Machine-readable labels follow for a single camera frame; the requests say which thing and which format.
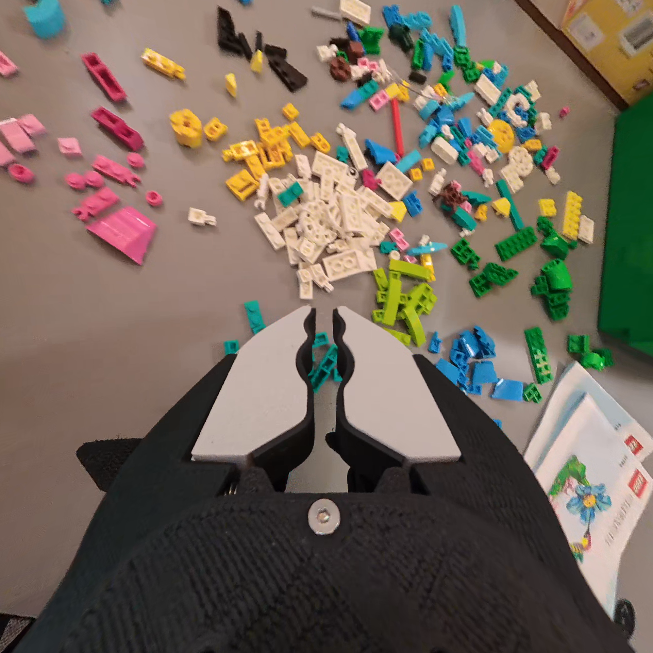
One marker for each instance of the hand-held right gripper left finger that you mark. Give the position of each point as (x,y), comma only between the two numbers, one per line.
(250,403)

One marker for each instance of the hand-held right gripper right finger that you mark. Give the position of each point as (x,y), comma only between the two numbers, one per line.
(398,403)

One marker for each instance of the teal lego piece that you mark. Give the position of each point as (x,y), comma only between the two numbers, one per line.
(232,347)
(253,316)
(320,340)
(324,370)

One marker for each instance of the cluster of blue lego pieces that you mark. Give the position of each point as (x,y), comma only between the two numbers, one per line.
(482,375)

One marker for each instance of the cluster of lime lego pieces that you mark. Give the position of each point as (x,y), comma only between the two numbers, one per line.
(403,301)

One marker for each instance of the small green lego plate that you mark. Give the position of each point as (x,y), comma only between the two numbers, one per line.
(532,393)

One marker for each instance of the long green lego plate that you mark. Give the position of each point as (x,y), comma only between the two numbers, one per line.
(538,354)

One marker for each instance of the pile of white lego pieces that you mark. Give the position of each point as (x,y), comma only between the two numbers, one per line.
(326,224)

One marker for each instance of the white lego clip piece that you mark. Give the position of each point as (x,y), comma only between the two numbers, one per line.
(199,216)

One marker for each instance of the cluster of green lego pieces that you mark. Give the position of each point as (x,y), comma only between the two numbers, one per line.
(515,244)

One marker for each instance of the bright green lego piece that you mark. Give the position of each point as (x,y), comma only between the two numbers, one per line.
(592,357)

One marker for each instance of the scatter of pink lego pieces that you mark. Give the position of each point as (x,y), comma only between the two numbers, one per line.
(122,232)

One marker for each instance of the cluster of yellow lego pieces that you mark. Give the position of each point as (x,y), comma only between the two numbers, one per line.
(265,148)

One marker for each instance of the mixed pile of lego pieces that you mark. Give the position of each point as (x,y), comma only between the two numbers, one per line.
(449,132)

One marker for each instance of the yellow round lego piece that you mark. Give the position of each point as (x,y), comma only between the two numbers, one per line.
(186,127)

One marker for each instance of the green lego baseplate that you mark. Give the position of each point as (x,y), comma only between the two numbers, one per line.
(630,229)

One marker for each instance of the yellow lego slope piece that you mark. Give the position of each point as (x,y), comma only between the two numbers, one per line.
(231,85)
(257,62)

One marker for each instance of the black lego wedge plate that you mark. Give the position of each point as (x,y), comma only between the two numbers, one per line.
(227,35)
(288,71)

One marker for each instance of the yellow lego plate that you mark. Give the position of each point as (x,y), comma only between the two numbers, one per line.
(163,64)

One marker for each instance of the light blue round lego piece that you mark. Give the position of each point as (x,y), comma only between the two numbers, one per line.
(45,18)

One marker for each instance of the pale blue instruction booklet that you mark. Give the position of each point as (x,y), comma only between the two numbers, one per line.
(566,398)

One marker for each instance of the flower cover instruction booklet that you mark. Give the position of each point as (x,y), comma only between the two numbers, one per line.
(602,484)

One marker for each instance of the black round object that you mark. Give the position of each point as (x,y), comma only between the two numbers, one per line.
(625,617)

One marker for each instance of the yellow cardboard box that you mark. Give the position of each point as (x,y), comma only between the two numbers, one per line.
(602,51)

